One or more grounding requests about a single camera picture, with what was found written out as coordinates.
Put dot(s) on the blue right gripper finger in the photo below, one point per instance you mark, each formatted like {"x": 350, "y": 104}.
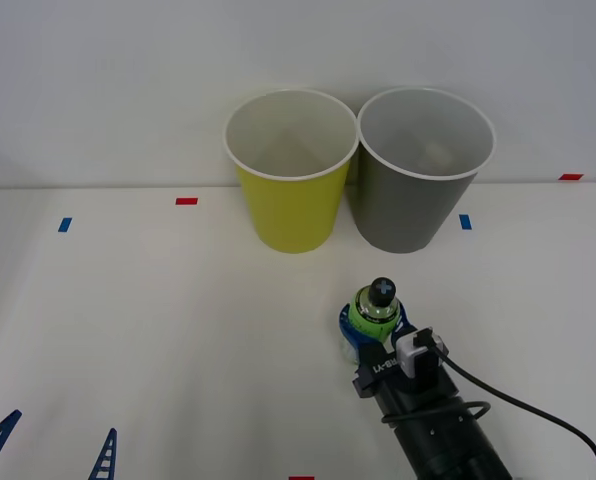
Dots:
{"x": 404, "y": 322}

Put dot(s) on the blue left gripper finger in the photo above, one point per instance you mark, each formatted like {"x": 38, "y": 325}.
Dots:
{"x": 107, "y": 457}
{"x": 350, "y": 336}

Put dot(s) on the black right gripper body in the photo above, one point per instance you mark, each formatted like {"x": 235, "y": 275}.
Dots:
{"x": 383, "y": 372}

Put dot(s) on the green bottle with black cap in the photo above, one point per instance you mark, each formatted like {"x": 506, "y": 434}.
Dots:
{"x": 370, "y": 322}

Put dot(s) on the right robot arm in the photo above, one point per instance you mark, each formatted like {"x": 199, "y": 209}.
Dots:
{"x": 443, "y": 440}

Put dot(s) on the grey plastic bin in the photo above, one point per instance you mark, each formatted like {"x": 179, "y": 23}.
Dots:
{"x": 403, "y": 210}

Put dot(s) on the yellow-green plastic bin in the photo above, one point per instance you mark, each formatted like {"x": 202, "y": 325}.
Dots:
{"x": 293, "y": 215}

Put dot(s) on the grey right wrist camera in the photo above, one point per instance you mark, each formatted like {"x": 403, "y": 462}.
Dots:
{"x": 409, "y": 356}

